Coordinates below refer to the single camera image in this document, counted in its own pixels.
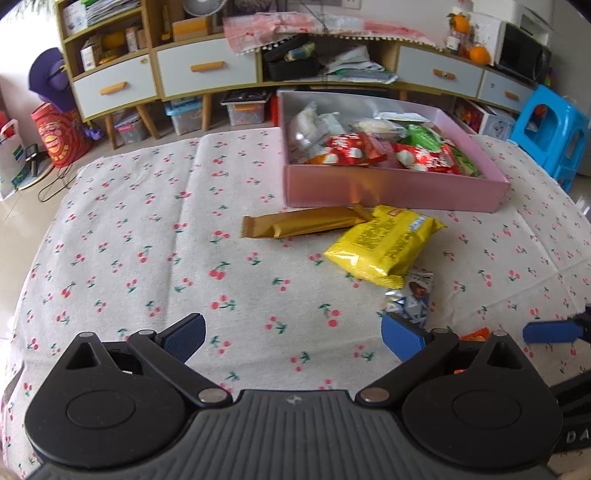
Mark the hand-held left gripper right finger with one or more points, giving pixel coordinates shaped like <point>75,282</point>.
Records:
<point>404,337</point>

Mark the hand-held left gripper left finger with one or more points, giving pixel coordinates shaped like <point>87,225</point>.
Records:
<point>182,337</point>

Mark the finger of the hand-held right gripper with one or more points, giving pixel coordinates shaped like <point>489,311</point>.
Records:
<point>549,332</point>

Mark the small silver chocolate packet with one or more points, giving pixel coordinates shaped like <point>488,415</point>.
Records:
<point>415,290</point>

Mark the orange snack packet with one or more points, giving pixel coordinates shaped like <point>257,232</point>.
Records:
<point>475,334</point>

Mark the pink cardboard box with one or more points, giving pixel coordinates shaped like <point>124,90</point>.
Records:
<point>392,191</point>

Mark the pale yellow snack packet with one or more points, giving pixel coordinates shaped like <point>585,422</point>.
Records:
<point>378,129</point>

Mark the cherry print tablecloth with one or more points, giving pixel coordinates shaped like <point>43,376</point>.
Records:
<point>138,277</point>

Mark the gold snack bar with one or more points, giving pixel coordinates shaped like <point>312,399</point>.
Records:
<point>300,224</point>

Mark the red snack packet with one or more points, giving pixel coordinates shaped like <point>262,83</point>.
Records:
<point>351,147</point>
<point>429,159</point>

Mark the dark green snack packet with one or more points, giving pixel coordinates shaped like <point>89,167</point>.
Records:
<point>464,161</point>

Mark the blue plastic stool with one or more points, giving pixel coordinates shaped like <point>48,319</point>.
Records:
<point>558,134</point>

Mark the clear box pink lid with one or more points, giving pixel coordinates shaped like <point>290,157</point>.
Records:
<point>131,131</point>

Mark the white crate with toys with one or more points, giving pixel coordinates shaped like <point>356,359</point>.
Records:
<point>489,122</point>

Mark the clear box blue lid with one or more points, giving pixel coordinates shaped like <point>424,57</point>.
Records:
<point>182,117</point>

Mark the flat white snack packet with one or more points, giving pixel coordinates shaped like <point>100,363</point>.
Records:
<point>401,117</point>

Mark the clear white snack packet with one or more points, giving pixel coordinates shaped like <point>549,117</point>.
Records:
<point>309,129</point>

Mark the black handheld device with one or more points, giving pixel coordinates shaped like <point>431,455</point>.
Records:
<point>32,161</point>

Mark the red patterned gift bag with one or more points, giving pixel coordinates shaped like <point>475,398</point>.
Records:
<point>62,136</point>

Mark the clear box black lid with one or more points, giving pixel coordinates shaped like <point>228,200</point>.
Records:
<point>244,110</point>

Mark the white shopping bag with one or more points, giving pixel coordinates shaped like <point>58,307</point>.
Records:
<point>11,157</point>

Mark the low wooden cabinet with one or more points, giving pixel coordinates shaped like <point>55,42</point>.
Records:
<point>323,85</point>

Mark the pile of papers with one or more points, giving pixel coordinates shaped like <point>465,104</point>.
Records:
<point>355,64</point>

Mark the tall wooden shelf cabinet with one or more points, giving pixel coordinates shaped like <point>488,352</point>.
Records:
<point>152,60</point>

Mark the black and white microwave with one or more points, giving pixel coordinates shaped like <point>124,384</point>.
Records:
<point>521,50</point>

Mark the black open case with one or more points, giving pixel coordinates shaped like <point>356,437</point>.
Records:
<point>291,69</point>

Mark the purple round object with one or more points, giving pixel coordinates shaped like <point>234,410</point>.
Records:
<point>48,78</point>

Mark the white carton on shelf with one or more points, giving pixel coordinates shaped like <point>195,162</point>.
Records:
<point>91,55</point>

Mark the clear glass jar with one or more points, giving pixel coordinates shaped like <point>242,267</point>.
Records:
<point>453,41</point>

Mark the small cardboard box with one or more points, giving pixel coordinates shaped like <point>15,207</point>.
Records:
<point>134,38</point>

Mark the yellow round shelf item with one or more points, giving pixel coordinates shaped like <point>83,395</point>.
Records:
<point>113,41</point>

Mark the brown cardboard box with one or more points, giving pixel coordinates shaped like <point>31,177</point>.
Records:
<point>191,28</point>

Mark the white printer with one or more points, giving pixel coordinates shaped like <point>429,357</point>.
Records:
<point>535,16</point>

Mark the pink cherry print cloth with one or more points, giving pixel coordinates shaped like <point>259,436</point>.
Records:
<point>286,25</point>

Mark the white desk fan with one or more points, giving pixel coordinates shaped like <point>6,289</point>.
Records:
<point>203,7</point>

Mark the stack of papers on shelf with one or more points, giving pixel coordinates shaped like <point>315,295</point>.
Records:
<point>113,11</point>

